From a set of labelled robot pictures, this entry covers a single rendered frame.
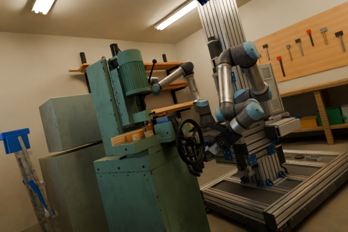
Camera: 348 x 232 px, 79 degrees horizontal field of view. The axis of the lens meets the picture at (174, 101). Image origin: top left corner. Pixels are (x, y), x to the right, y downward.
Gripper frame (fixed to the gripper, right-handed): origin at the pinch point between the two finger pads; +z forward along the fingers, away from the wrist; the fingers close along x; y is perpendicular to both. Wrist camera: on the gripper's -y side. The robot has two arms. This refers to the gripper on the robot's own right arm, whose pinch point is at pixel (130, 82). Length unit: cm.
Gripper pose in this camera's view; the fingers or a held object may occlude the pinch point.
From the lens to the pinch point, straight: 197.5
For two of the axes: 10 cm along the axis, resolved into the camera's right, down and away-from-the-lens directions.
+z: -5.8, 1.1, -8.1
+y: 7.8, -2.2, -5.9
